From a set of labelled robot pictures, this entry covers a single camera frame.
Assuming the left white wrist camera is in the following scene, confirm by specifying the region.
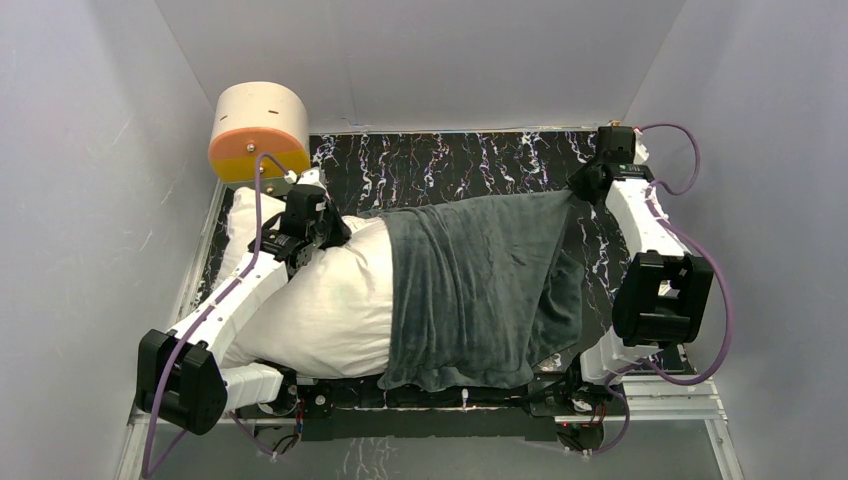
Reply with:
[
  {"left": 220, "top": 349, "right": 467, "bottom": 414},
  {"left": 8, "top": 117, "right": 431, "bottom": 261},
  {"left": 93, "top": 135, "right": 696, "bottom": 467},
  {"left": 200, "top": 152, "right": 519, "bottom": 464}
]
[{"left": 284, "top": 167, "right": 327, "bottom": 191}]

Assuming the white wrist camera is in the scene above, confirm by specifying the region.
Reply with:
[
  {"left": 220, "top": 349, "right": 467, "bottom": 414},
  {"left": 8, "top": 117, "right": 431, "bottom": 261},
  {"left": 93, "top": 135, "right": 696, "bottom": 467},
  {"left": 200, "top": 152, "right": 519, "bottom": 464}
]
[
  {"left": 633, "top": 127, "right": 650, "bottom": 165},
  {"left": 284, "top": 167, "right": 327, "bottom": 191}
]

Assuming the cream and orange cylindrical container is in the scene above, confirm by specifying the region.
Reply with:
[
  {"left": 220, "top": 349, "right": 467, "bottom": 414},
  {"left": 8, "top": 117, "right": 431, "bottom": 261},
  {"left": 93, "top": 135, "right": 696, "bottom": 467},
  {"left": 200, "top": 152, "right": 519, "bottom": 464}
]
[{"left": 208, "top": 81, "right": 311, "bottom": 196}]

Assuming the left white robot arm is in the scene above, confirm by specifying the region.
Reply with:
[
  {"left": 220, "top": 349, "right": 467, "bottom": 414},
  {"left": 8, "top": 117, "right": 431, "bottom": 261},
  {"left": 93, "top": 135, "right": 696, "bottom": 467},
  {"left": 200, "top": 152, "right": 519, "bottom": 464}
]
[{"left": 134, "top": 183, "right": 351, "bottom": 435}]

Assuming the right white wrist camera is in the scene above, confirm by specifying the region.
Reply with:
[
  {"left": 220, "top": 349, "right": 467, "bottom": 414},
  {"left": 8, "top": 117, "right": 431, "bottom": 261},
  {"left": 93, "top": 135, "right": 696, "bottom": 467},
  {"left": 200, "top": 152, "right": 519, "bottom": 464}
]
[{"left": 633, "top": 127, "right": 650, "bottom": 165}]

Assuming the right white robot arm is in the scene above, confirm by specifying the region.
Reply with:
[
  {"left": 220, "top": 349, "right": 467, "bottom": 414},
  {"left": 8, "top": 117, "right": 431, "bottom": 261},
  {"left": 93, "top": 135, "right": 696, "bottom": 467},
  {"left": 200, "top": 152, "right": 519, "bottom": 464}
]
[{"left": 563, "top": 125, "right": 714, "bottom": 414}]

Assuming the zebra and grey pillowcase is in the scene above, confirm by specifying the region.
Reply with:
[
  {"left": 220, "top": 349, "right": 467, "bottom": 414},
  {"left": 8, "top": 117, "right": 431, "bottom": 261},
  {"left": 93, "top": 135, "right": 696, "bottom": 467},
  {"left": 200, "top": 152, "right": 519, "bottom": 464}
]
[{"left": 379, "top": 190, "right": 585, "bottom": 392}]

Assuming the white pillow insert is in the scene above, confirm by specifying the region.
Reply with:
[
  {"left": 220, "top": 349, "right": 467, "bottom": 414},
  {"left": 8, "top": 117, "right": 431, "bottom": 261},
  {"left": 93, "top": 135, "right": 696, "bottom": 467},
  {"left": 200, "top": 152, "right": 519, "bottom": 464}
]
[{"left": 221, "top": 216, "right": 393, "bottom": 379}]

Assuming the black front mounting rail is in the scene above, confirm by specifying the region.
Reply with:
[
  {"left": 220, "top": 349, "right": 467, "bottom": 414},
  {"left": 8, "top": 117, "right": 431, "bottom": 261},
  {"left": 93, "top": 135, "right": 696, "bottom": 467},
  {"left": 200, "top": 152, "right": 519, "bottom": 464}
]
[{"left": 298, "top": 375, "right": 579, "bottom": 442}]

